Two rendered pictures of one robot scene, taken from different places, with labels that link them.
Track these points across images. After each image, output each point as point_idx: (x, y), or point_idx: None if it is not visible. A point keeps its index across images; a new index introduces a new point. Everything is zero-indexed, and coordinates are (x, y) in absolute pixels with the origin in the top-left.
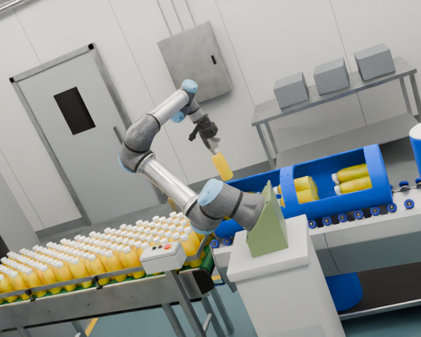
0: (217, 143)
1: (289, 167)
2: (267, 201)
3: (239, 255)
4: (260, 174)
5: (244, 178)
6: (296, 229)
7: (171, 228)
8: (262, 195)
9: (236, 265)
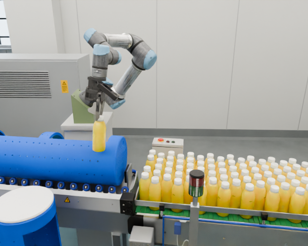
0: (92, 106)
1: (44, 134)
2: (78, 90)
3: (105, 116)
4: (68, 139)
5: (83, 140)
6: (71, 120)
7: (169, 161)
8: (78, 97)
9: (107, 113)
